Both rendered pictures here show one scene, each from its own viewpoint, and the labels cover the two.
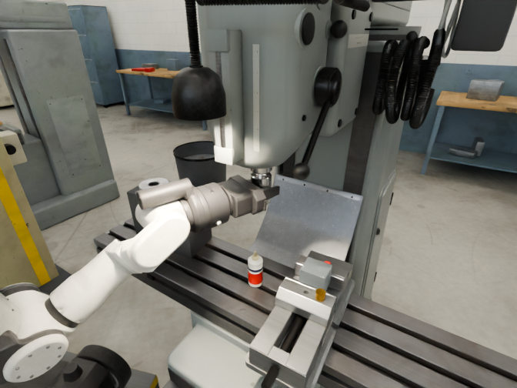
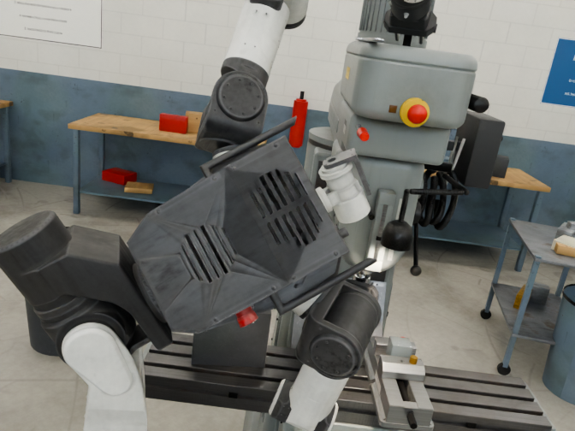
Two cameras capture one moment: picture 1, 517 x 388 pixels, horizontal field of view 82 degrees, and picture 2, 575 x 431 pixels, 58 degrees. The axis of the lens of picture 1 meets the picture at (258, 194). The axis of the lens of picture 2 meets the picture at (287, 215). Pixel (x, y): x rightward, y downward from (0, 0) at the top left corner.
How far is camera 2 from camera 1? 106 cm
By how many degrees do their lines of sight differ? 31
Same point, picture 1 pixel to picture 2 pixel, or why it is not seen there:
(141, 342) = not seen: outside the picture
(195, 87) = (409, 234)
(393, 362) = (460, 397)
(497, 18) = (486, 173)
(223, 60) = (388, 209)
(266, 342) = (398, 400)
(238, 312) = (345, 397)
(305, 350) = (423, 397)
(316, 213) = not seen: hidden behind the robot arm
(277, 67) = (410, 210)
